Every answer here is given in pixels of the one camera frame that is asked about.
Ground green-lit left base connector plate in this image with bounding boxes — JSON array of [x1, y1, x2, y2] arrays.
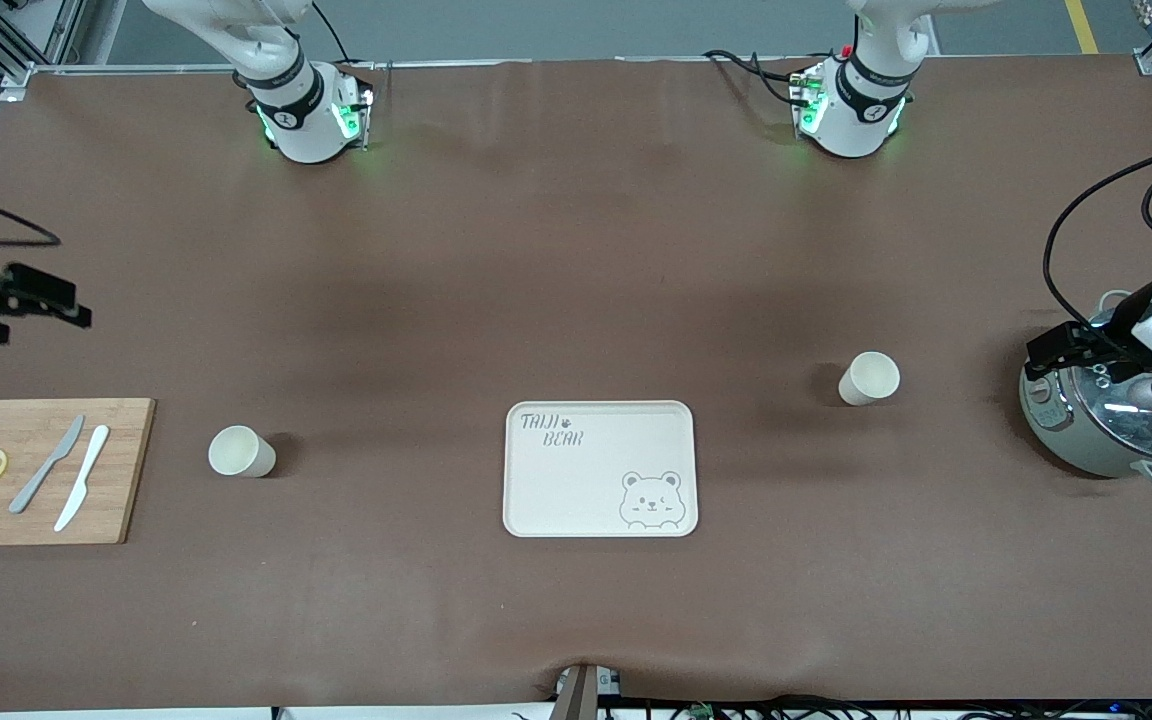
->
[[788, 62, 831, 138]]

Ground bamboo cutting board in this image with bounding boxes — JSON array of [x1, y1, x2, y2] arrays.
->
[[0, 397, 157, 547]]

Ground white plastic knife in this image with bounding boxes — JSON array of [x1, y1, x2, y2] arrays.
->
[[53, 424, 112, 533]]

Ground cream bear print tray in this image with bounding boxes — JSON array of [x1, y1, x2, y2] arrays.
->
[[502, 400, 700, 540]]

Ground glass pot lid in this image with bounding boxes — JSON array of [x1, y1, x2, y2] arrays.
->
[[1069, 305, 1152, 464]]

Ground white IKEA cup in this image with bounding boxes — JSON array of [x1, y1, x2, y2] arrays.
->
[[837, 350, 902, 408], [207, 424, 278, 479]]

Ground black base power cables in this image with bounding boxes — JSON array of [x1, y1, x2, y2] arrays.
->
[[702, 48, 809, 107]]

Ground grey-green cooking pot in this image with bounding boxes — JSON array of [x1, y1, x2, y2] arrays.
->
[[1019, 289, 1152, 490]]

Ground brown table mat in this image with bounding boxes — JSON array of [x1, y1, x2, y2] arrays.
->
[[0, 55, 1152, 714]]

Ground grey plastic knife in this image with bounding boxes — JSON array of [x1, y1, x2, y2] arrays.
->
[[8, 414, 86, 516]]

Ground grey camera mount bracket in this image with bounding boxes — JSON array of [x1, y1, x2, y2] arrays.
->
[[553, 662, 623, 720]]

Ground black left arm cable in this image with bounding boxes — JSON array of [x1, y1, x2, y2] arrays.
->
[[1042, 147, 1152, 333]]

